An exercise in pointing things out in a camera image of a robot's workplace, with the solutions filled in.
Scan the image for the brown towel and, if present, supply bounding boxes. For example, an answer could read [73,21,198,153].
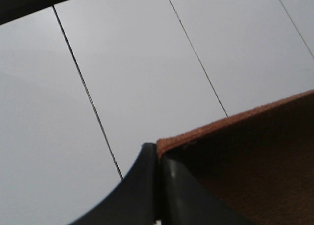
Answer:
[157,90,314,225]

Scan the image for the white backboard panel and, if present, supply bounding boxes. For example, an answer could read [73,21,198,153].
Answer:
[0,0,314,225]

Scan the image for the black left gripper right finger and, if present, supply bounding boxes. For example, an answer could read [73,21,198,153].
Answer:
[160,153,254,225]

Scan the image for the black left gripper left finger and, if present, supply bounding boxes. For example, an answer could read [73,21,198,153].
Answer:
[71,143,158,225]

